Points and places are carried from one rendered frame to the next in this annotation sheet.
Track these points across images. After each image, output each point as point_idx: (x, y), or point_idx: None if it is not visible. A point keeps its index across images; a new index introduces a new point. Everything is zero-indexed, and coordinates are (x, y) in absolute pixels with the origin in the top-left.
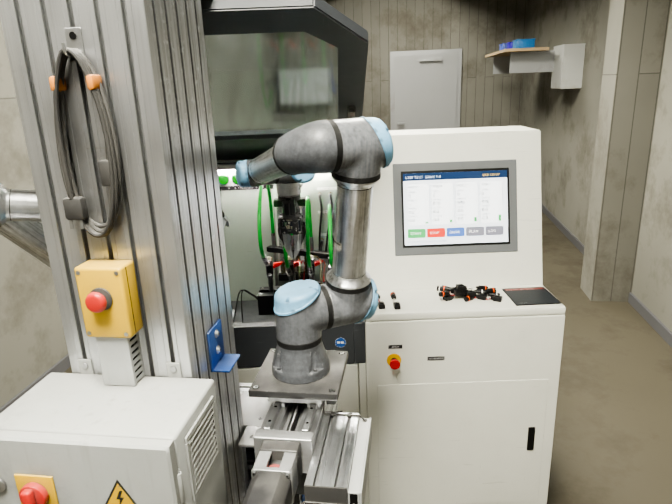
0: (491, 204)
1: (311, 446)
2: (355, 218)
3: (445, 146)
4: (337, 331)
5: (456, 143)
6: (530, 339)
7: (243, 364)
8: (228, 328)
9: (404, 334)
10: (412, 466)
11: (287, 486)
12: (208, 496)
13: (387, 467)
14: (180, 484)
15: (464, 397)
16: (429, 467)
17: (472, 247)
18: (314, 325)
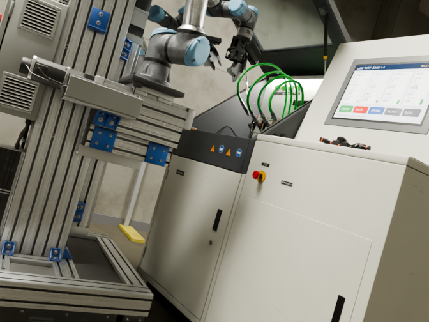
0: (418, 90)
1: (95, 79)
2: None
3: (399, 45)
4: (240, 143)
5: (410, 43)
6: (364, 186)
7: (195, 156)
8: (120, 31)
9: (273, 155)
10: (241, 286)
11: (60, 68)
12: (30, 45)
13: (228, 277)
14: (11, 5)
15: (295, 230)
16: (251, 294)
17: (384, 124)
18: (156, 47)
